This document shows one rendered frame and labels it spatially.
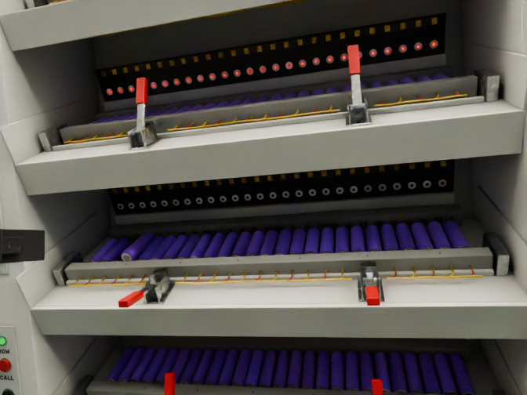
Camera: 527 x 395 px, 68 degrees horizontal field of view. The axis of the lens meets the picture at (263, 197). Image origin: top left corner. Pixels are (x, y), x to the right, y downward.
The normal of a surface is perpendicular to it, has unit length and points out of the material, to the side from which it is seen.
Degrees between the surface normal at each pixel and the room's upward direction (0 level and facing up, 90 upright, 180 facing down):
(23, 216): 90
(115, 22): 111
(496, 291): 21
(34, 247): 89
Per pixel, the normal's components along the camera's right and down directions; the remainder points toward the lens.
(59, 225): 0.97, -0.07
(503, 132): -0.18, 0.42
